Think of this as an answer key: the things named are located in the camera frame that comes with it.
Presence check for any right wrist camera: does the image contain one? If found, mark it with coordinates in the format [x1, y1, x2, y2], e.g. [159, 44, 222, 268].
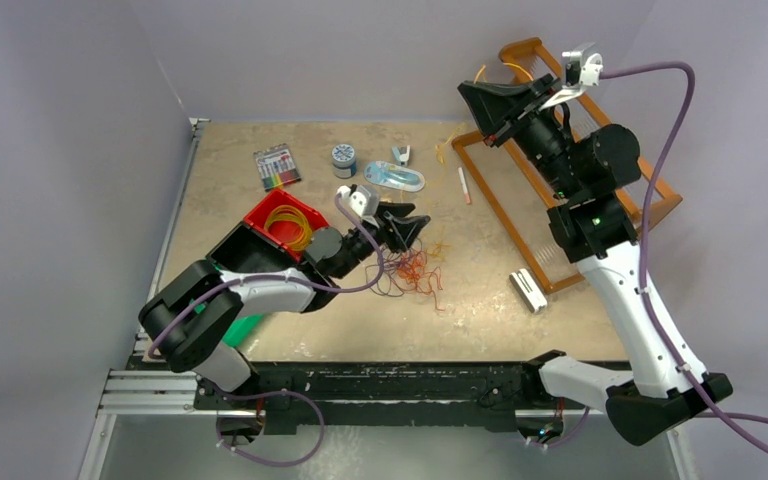
[540, 42, 604, 110]

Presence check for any red plastic bin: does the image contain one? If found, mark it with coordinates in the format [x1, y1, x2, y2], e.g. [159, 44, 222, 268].
[243, 189, 329, 261]

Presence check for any black plastic bin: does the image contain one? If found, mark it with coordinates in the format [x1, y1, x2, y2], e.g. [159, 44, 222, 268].
[206, 222, 298, 273]

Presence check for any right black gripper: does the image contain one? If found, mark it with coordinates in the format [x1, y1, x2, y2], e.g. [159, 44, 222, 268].
[460, 74, 586, 200]

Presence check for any white orange pen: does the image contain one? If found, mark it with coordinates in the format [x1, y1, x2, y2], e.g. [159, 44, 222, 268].
[457, 166, 472, 205]

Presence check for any coiled yellow cable in bin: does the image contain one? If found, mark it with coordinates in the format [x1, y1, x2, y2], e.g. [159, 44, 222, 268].
[263, 204, 316, 254]

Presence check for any white rectangular block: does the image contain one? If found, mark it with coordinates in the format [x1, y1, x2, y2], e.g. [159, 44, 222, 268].
[509, 269, 548, 314]

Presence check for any small round tin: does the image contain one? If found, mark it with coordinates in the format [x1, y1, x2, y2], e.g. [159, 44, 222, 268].
[331, 143, 357, 179]

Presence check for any green plastic bin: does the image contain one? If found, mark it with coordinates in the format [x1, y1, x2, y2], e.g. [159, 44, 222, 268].
[183, 296, 263, 347]

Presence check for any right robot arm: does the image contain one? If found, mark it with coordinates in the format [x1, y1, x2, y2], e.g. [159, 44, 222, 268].
[458, 75, 733, 446]

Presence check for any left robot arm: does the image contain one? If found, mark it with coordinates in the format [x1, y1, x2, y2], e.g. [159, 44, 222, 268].
[138, 202, 431, 409]

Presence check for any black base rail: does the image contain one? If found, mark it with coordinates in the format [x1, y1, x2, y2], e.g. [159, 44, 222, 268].
[193, 361, 583, 437]

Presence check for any orange cable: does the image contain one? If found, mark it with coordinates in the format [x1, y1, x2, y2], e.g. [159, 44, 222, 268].
[390, 250, 448, 313]

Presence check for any blue correction tape package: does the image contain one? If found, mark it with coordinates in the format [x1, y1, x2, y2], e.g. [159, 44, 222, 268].
[363, 161, 426, 193]

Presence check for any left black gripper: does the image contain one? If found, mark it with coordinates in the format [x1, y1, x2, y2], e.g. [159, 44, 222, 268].
[333, 202, 427, 280]

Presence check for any yellow cable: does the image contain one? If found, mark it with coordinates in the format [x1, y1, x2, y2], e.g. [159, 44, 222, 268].
[263, 204, 316, 254]
[417, 62, 536, 260]

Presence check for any marker pen pack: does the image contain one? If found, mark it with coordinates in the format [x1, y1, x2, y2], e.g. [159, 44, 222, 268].
[253, 143, 302, 193]

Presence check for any wooden rack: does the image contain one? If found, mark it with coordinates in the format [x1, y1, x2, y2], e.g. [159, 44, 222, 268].
[452, 37, 682, 294]

